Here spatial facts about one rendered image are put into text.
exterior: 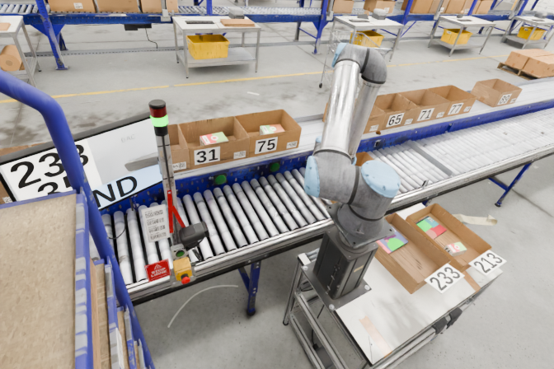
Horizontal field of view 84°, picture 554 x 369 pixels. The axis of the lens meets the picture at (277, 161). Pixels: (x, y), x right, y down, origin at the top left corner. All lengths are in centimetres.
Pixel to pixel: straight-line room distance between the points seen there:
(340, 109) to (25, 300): 109
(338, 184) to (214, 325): 151
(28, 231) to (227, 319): 188
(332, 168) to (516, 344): 220
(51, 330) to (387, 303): 146
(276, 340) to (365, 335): 86
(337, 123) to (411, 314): 99
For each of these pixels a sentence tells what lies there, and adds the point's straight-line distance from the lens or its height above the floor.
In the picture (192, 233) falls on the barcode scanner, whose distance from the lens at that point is 135.
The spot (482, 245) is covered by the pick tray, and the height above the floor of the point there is 82.
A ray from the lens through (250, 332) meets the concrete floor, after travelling 232.
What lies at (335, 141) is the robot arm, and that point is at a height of 151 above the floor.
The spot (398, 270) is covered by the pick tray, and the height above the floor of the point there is 82.
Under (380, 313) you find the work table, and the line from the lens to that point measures 168.
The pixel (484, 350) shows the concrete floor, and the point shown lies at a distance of 283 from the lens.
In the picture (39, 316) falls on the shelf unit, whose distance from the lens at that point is 49.
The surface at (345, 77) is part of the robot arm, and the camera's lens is 137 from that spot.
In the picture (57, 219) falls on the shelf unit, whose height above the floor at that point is 174.
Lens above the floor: 213
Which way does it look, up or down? 37 degrees down
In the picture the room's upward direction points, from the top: 8 degrees clockwise
